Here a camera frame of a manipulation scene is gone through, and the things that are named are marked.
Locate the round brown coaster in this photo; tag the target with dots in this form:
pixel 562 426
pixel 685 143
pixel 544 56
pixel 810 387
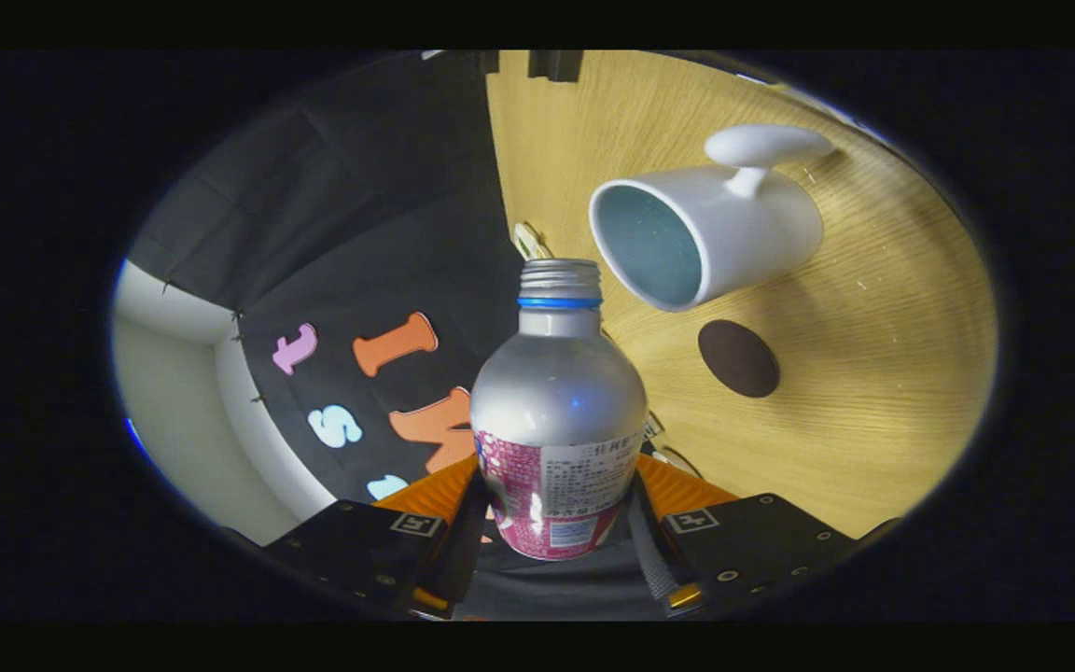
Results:
pixel 739 359

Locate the silver juice bottle red label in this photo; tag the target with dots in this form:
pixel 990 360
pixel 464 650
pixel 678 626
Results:
pixel 556 392

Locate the black backdrop cloth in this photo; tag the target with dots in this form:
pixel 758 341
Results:
pixel 369 187

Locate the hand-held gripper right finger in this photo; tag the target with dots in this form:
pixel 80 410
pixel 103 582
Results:
pixel 654 560

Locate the white cup blue inside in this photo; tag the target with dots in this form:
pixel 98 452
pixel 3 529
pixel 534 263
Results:
pixel 752 224

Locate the wooden table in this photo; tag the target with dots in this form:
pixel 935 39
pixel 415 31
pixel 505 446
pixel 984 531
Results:
pixel 855 401

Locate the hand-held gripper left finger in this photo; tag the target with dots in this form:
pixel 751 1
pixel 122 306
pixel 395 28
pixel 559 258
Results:
pixel 458 560

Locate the white compartment tray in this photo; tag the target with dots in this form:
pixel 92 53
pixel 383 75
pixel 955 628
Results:
pixel 532 243

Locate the black table clamp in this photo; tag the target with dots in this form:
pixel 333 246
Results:
pixel 556 65
pixel 489 62

